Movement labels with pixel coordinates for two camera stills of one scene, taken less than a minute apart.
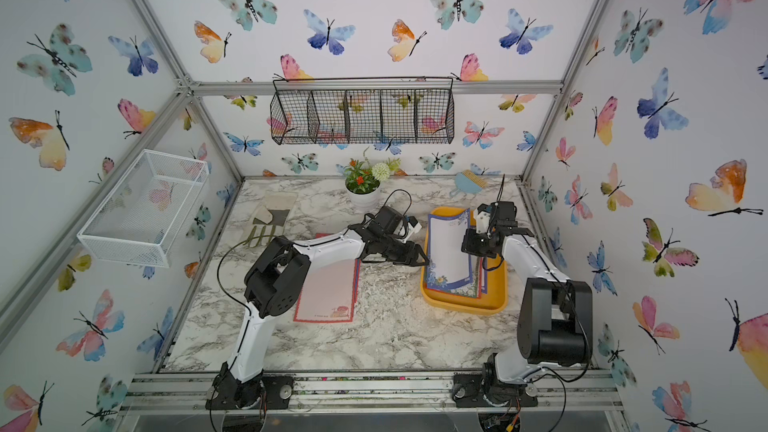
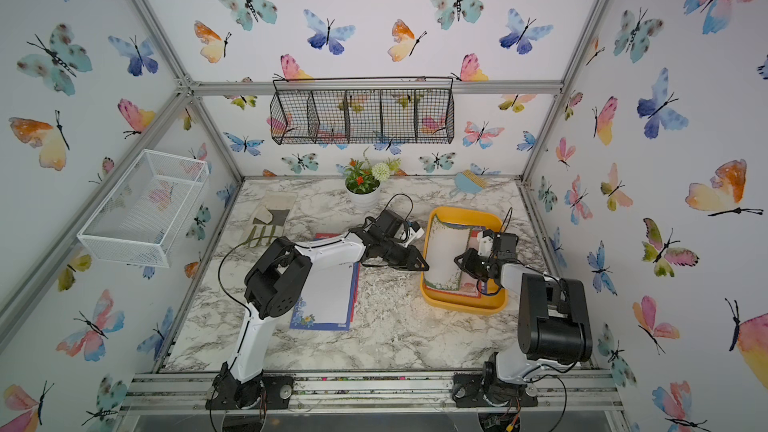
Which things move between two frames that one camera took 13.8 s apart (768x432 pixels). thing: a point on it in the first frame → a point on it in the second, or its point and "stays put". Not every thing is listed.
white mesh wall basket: [146, 215] stays put
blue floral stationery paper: [447, 264] → [325, 299]
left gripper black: [409, 247] stays put
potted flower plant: [363, 180] stays put
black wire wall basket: [363, 110] stays put
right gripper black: [468, 243] → [468, 261]
